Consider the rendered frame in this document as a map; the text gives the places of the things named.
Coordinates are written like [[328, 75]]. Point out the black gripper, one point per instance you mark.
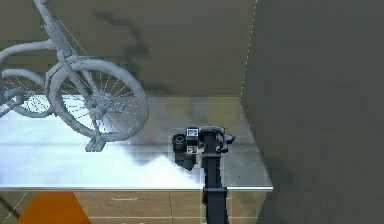
[[182, 150]]

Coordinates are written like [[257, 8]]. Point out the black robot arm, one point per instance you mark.
[[213, 173]]

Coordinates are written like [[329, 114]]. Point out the wooden drawer cabinet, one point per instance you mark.
[[150, 166]]

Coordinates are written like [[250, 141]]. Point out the grey bicycle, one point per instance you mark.
[[100, 100]]

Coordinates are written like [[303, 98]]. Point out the orange flat shape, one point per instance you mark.
[[53, 208]]

